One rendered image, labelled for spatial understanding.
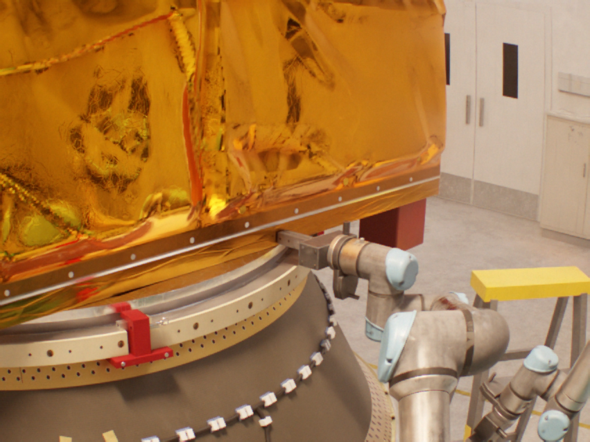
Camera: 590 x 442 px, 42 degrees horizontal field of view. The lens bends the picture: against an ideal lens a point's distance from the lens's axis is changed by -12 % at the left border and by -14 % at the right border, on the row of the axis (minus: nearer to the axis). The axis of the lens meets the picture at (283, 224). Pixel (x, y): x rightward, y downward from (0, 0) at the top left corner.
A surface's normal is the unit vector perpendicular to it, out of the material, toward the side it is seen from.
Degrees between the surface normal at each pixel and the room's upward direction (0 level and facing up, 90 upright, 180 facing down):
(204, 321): 90
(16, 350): 90
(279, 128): 104
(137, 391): 62
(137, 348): 90
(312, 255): 90
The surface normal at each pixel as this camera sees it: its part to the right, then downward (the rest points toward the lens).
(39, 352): 0.41, 0.26
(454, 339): 0.07, -0.26
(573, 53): -0.64, 0.19
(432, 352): 0.15, -0.49
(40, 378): 0.37, -0.22
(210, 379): 0.67, -0.26
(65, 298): 0.76, 0.21
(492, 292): 0.11, 0.28
